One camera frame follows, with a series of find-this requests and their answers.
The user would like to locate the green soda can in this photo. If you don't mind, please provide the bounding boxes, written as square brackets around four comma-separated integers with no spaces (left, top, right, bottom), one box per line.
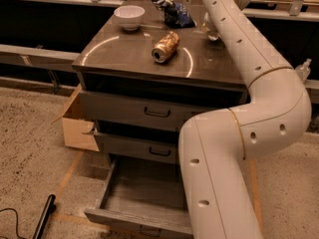
[201,14,219,42]

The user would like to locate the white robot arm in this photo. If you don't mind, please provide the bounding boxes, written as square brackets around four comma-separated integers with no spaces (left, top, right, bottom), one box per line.
[178,0,311,239]

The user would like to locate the grey top drawer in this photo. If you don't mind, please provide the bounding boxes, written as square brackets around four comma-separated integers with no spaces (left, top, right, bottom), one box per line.
[80,91,241,131]

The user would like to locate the grey middle drawer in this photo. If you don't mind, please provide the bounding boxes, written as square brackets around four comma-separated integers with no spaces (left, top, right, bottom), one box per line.
[94,132,178,164]

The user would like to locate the grey drawer cabinet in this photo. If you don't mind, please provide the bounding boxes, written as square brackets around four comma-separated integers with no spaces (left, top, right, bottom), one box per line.
[73,2,247,149]

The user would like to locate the orange soda can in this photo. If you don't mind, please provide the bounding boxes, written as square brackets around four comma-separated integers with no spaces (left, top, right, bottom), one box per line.
[152,31,179,63]

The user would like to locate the grey open bottom drawer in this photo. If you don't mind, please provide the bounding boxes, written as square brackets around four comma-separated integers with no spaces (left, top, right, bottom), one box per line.
[85,156,193,239]

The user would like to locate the cardboard box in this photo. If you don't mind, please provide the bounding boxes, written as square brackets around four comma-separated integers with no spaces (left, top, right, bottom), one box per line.
[53,85,99,151]

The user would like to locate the blue chip bag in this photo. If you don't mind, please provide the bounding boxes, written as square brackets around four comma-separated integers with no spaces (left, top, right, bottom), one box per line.
[151,0,196,28]

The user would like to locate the white bowl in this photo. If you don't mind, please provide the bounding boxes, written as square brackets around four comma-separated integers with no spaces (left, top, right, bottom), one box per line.
[114,5,146,31]

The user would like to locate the black pole on floor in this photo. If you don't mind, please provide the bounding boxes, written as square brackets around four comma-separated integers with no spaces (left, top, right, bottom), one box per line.
[32,194,56,239]

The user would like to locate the right clear sanitizer bottle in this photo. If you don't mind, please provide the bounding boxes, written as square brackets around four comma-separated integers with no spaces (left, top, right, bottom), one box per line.
[295,59,312,83]

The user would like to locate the black floor cable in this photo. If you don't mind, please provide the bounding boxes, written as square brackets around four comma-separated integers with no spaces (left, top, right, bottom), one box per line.
[0,207,26,239]

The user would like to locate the grey metal rail frame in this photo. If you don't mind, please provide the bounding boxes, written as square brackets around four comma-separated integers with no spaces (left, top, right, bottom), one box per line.
[0,0,319,134]

